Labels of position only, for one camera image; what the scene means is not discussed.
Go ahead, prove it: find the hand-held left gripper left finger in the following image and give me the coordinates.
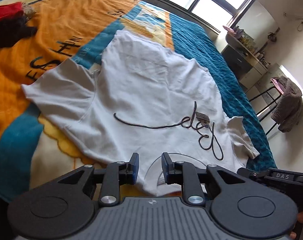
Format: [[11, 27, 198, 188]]
[[58, 153, 139, 207]]

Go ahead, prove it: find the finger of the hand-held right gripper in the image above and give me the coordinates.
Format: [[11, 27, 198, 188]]
[[238, 168, 271, 179]]

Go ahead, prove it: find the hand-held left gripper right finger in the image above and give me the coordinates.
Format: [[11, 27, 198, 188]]
[[162, 152, 244, 207]]

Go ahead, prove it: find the grey t-shirt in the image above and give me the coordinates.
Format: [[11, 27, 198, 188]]
[[21, 30, 261, 198]]

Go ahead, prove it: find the black metal stool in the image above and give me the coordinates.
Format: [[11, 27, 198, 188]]
[[249, 79, 286, 135]]

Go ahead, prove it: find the grey brown garment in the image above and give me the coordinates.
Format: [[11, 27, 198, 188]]
[[270, 76, 303, 133]]

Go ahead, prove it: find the pink towel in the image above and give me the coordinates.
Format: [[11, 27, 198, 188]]
[[270, 79, 283, 94]]

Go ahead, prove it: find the white and grey vanity desk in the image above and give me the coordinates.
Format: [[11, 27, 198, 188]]
[[220, 34, 270, 89]]

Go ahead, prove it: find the row of cosmetic bottles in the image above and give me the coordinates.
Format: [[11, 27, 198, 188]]
[[232, 26, 270, 67]]

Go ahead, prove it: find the vanity mirror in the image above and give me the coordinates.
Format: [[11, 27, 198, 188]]
[[252, 0, 280, 46]]

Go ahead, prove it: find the orange and teal printed blanket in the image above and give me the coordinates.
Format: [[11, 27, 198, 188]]
[[0, 0, 278, 203]]

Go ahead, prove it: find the black folded garment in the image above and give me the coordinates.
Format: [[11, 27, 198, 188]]
[[0, 17, 38, 48]]

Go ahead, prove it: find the beige patterned cloth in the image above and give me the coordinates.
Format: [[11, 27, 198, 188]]
[[21, 4, 37, 16]]

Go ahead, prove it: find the red folded garment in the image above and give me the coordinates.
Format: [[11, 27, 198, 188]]
[[0, 2, 24, 27]]

